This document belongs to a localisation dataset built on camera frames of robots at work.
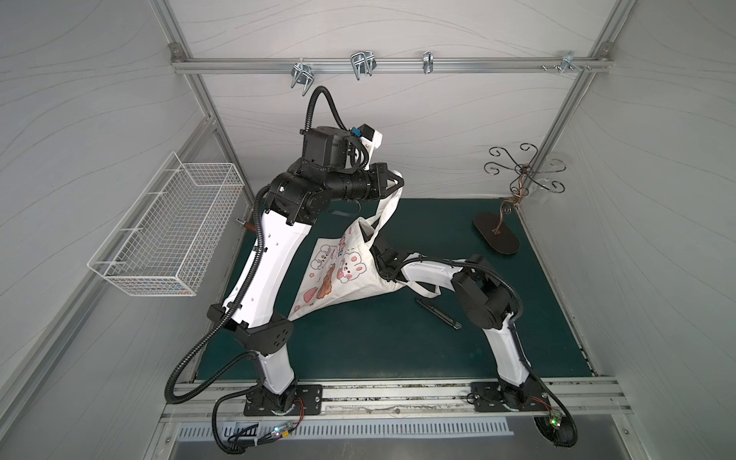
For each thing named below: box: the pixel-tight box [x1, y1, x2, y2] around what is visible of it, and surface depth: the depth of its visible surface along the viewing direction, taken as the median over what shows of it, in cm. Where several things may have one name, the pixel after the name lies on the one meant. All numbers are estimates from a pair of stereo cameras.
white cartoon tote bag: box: [288, 171, 442, 322], surface depth 80 cm
